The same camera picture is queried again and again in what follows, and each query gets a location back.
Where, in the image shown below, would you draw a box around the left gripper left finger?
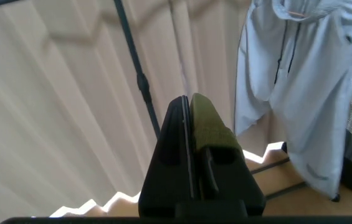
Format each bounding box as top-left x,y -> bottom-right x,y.
138,95 -> 201,218

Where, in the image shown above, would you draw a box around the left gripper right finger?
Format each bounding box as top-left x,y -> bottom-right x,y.
199,146 -> 267,218

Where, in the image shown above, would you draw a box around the green garment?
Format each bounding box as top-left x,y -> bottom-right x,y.
189,92 -> 245,154

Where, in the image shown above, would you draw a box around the pale grey shorts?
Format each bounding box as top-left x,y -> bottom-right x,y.
233,0 -> 352,200

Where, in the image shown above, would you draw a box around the pink clothes hanger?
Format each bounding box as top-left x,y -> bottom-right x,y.
287,10 -> 307,18

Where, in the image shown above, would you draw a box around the black clothes rack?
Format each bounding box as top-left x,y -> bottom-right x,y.
0,0 -> 342,203

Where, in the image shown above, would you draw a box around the beige curtain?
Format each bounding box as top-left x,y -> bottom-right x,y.
0,0 -> 352,218

